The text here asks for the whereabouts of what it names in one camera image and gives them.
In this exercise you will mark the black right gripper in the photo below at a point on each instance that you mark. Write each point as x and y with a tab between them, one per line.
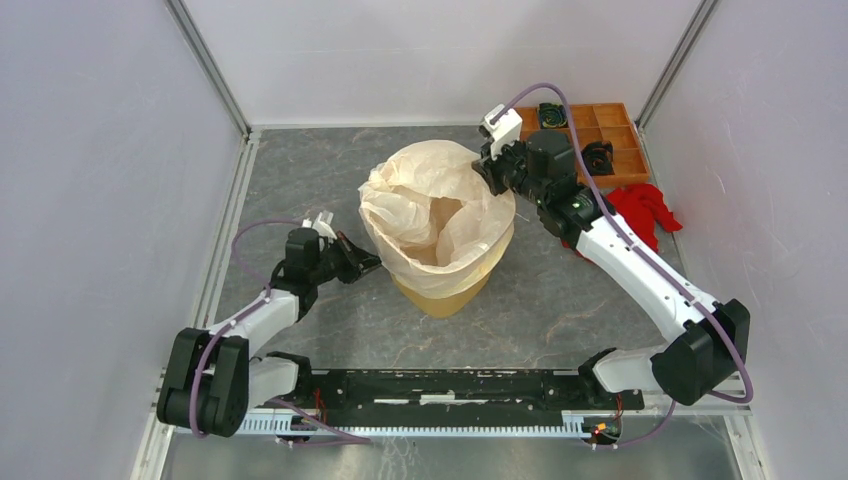
487	167

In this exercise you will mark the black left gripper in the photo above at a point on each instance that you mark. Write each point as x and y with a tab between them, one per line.
363	260

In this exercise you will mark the cream translucent plastic trash bag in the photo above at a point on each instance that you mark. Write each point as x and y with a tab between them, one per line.
437	227

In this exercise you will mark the yellow mesh trash bin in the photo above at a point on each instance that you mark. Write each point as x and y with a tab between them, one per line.
440	301

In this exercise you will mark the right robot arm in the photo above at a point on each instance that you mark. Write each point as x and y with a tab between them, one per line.
705	340

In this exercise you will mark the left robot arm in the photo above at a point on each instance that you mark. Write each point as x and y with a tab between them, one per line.
213	376

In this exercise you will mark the dark rolled item top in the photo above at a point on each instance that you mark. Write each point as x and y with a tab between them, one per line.
552	116

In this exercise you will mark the dark rolled item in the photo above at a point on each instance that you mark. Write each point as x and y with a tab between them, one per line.
552	116
598	158

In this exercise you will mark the dark rolled item right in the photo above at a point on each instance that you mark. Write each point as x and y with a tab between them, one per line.
598	158

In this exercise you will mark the wooden compartment tray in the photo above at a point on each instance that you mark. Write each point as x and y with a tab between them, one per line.
610	122

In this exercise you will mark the red cloth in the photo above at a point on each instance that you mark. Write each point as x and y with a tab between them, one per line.
643	207

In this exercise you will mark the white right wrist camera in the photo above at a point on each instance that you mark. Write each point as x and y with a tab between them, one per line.
501	132

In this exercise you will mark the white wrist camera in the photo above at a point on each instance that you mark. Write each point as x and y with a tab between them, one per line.
501	132
322	224

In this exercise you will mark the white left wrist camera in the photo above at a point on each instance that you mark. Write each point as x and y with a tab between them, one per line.
322	224

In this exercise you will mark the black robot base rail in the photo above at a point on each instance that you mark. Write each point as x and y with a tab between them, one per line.
446	398

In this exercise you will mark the white toothed cable rail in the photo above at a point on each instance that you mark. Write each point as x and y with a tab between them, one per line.
282	423

